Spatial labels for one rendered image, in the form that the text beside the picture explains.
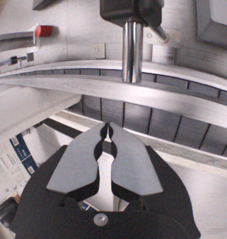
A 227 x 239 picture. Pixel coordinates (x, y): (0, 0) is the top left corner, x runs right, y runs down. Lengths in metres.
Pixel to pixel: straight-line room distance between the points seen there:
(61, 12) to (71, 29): 0.07
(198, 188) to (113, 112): 0.27
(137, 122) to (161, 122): 0.03
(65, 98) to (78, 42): 0.14
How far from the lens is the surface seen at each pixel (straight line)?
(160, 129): 0.17
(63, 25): 0.32
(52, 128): 0.35
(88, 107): 0.21
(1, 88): 0.30
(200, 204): 0.40
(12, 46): 0.40
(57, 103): 0.17
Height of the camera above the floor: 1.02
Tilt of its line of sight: 49 degrees down
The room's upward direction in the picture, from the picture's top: 130 degrees counter-clockwise
